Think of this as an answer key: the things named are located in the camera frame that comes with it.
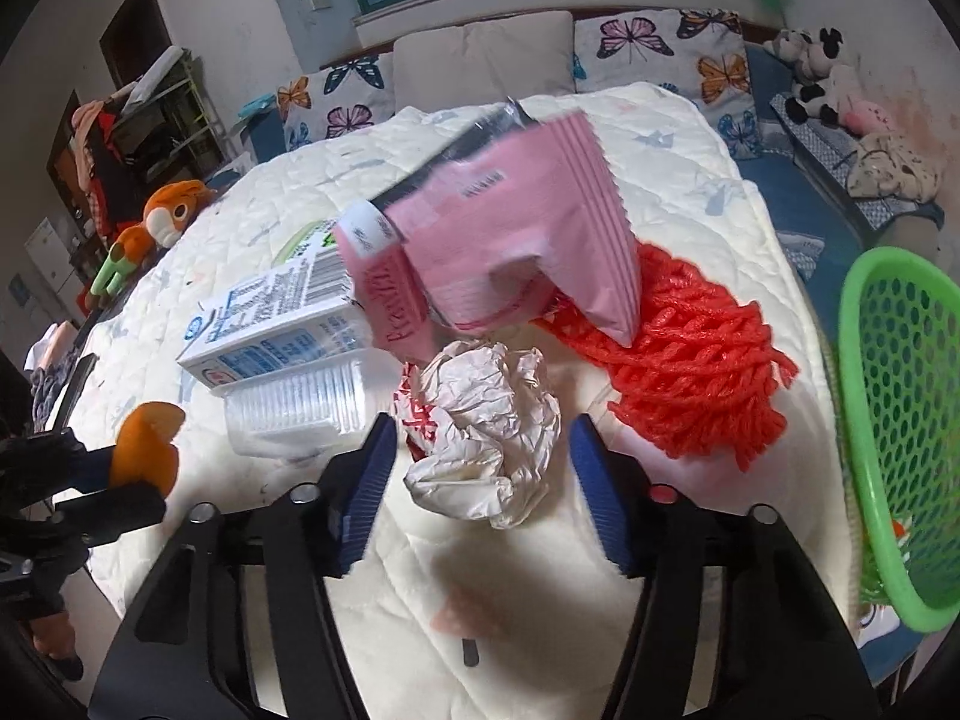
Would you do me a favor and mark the orange peel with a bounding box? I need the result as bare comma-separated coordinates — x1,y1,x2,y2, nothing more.
107,401,185,497

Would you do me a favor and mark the white paper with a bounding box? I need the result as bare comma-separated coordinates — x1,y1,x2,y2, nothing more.
392,340,563,530

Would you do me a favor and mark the white blue milk carton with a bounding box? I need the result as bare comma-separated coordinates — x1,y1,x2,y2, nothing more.
178,220,373,388

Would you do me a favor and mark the pink snack wrapper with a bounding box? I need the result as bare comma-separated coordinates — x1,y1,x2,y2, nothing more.
334,104,641,361

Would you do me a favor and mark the white quilted mat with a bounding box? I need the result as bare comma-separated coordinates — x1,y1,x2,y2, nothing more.
71,83,859,718

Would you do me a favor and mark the red mesh net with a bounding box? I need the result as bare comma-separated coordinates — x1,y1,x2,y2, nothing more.
534,242,799,472

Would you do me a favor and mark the orange fox plush toy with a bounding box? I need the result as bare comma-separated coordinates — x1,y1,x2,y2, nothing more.
83,179,217,310

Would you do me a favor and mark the blue sofa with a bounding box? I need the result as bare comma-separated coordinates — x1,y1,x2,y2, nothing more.
740,43,940,312

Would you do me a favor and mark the green plastic waste basket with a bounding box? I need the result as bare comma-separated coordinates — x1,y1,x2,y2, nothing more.
838,247,958,634

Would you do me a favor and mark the metal storage shelf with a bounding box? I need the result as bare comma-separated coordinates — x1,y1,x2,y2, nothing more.
107,49,228,193

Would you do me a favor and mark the butterfly pillow left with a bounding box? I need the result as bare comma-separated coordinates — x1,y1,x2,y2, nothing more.
275,52,397,151

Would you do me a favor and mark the butterfly pillow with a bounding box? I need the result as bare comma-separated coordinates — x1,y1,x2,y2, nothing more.
573,8,761,160
275,52,397,151

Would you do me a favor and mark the spotted cream cloth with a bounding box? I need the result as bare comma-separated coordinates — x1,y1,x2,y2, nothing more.
846,133,942,205

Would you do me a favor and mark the beige cushion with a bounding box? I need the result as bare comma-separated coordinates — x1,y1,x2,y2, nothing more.
392,11,574,112

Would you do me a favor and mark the butterfly pillow right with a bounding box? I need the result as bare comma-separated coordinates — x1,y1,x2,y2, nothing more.
573,8,761,160

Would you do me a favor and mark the pink plush toy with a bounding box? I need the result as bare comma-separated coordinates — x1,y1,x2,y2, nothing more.
839,99,896,137

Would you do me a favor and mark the black white cow plush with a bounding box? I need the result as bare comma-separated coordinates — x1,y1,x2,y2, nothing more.
763,28,861,127

